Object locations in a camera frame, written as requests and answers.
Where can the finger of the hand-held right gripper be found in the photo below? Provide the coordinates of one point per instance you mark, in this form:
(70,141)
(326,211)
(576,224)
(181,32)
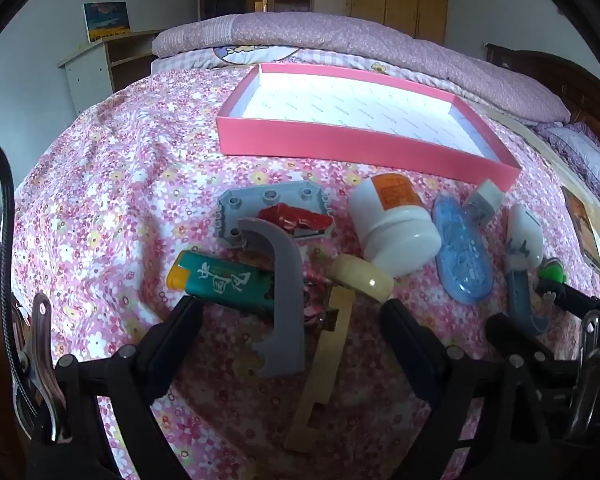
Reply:
(510,332)
(575,302)

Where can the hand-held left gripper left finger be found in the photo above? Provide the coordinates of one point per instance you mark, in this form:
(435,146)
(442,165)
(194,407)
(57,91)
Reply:
(172,340)

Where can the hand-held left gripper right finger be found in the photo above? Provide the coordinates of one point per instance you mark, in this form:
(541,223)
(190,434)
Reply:
(420,360)

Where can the green toy figure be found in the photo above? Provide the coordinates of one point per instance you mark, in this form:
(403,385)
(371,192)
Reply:
(552,271)

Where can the green lighter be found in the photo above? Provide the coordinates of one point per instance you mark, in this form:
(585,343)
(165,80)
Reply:
(220,280)

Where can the blue correction tape dispenser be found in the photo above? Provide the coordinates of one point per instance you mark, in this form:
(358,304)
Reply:
(462,260)

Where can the blue and white toy figure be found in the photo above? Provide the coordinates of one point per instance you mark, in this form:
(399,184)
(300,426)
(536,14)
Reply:
(522,230)

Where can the beige wooden notched piece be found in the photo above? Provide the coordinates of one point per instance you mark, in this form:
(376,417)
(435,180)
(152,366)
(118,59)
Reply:
(330,355)

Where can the cream tape roll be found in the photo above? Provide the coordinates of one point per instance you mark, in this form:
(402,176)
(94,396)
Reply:
(350,270)

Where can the grey curved plastic piece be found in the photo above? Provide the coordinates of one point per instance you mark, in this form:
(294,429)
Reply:
(285,310)

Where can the white bottle orange label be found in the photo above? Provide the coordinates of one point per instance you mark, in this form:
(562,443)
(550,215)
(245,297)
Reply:
(400,240)

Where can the white charger plug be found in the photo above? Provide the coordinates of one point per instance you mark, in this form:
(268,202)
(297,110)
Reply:
(487,195)

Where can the grey studded toy plate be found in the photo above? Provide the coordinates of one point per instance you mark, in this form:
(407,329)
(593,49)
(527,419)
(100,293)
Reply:
(260,200)

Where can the red toy piece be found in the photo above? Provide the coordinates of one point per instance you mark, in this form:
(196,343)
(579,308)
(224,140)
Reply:
(300,220)

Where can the pink cardboard box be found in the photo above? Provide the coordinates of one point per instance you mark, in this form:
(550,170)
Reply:
(240,132)

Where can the dark cover book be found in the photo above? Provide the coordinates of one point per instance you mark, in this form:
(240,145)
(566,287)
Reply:
(582,225)

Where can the metal spring clip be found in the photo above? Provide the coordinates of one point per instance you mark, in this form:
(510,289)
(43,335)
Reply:
(42,350)

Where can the white purple pillow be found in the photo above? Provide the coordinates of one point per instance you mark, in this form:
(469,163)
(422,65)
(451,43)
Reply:
(590,160)

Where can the dark wooden headboard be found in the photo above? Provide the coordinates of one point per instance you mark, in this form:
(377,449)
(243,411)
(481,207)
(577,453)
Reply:
(555,70)

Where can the white bookshelf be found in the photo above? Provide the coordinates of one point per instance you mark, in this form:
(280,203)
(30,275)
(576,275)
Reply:
(87,75)

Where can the checked cartoon quilt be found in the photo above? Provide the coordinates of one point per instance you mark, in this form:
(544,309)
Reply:
(240,55)

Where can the blue yellow painting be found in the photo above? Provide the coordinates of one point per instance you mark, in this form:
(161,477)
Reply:
(107,20)

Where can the folded pink quilt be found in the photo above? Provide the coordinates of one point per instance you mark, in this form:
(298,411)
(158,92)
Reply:
(330,35)

